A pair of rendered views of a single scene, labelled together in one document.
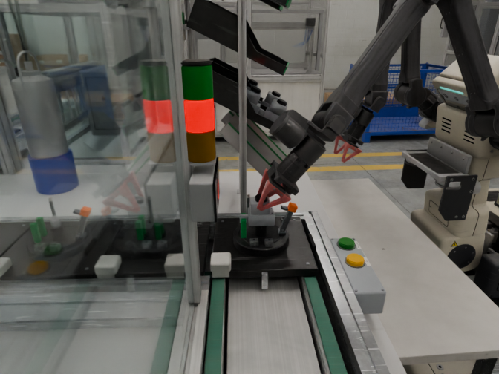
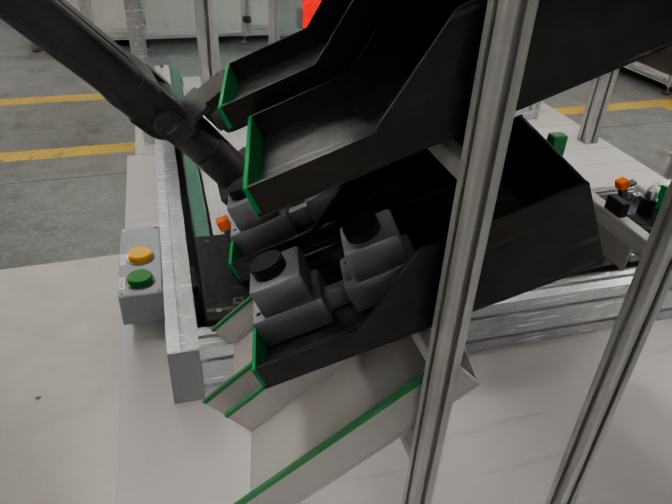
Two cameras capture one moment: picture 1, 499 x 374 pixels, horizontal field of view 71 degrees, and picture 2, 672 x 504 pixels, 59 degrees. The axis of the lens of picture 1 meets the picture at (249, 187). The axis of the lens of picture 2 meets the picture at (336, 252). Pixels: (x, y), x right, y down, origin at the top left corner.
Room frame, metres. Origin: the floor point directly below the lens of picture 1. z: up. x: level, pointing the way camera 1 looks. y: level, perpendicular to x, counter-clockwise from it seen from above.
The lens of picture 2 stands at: (1.58, -0.14, 1.55)
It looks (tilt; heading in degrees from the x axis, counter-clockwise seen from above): 33 degrees down; 165
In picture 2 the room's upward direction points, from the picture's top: 3 degrees clockwise
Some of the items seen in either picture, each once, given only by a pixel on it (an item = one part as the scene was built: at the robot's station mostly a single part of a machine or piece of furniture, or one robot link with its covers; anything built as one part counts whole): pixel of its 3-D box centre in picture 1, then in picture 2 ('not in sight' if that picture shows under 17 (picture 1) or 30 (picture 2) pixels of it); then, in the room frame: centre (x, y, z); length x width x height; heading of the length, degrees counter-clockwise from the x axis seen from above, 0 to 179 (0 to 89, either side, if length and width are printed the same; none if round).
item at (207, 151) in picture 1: (200, 144); not in sight; (0.56, 0.08, 1.28); 0.05 x 0.05 x 0.05
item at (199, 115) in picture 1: (198, 113); (318, 12); (0.56, 0.08, 1.33); 0.05 x 0.05 x 0.05
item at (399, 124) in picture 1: (396, 100); not in sight; (5.21, -2.17, 0.49); 1.26 x 0.87 x 0.98; 97
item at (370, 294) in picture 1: (353, 271); (142, 271); (0.68, -0.25, 0.93); 0.21 x 0.07 x 0.06; 2
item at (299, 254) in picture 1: (261, 243); (272, 270); (0.75, -0.03, 0.96); 0.24 x 0.24 x 0.02; 2
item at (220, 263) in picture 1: (220, 265); not in sight; (0.65, 0.07, 0.97); 0.05 x 0.05 x 0.04; 2
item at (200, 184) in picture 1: (200, 139); not in sight; (0.56, 0.08, 1.29); 0.12 x 0.05 x 0.25; 2
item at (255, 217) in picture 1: (257, 209); not in sight; (0.75, -0.02, 1.06); 0.08 x 0.04 x 0.07; 92
